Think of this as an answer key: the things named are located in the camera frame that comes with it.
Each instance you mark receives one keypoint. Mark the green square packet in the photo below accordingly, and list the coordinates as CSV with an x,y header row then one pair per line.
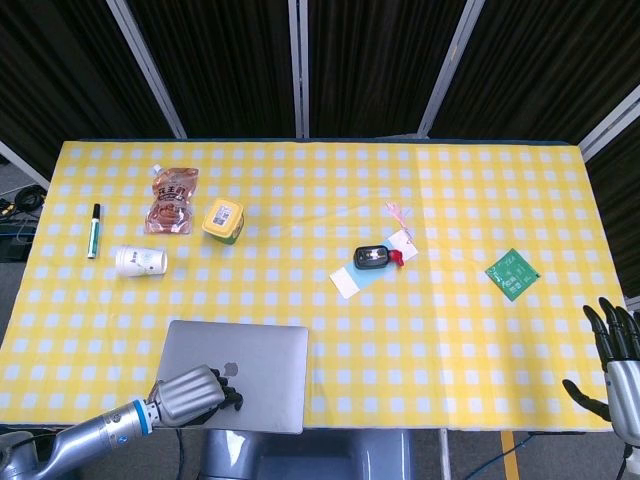
x,y
512,275

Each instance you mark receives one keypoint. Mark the black fabric screen panel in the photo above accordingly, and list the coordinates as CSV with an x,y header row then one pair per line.
x,y
225,65
550,60
60,75
370,65

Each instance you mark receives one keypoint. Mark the grey metal screen post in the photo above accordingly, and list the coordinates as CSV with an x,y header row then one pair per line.
x,y
610,120
448,65
22,167
147,70
298,65

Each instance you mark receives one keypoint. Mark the grey laptop computer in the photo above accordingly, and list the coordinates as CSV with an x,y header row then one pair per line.
x,y
260,370

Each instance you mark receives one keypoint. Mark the pink bookmark tassel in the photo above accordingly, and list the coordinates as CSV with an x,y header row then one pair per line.
x,y
398,215

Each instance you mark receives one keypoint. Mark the grey robot torso base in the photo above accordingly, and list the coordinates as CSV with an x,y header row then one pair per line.
x,y
305,457

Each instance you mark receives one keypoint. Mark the black car key fob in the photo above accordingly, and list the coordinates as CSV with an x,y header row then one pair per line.
x,y
370,256

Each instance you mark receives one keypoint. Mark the yellow lidded plastic container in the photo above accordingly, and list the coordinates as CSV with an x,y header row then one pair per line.
x,y
223,220

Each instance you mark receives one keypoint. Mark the yellow white checked tablecloth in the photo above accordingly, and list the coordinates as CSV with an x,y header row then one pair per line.
x,y
400,350

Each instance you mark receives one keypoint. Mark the orange snack pouch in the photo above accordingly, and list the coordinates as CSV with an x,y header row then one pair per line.
x,y
171,205

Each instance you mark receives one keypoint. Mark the white and blue bookmark card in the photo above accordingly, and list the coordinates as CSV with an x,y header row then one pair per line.
x,y
347,282

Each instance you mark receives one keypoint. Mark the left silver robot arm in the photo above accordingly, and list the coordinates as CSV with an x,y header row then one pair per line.
x,y
85,437

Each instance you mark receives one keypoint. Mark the white small bottle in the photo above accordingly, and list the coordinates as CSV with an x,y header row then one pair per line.
x,y
142,261

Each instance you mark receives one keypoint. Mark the green white marker pen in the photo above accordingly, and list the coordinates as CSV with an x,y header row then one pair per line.
x,y
93,232

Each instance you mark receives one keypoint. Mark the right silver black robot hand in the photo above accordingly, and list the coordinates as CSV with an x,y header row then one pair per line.
x,y
622,390

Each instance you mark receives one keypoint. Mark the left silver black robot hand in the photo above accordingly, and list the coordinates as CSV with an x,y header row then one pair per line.
x,y
192,395

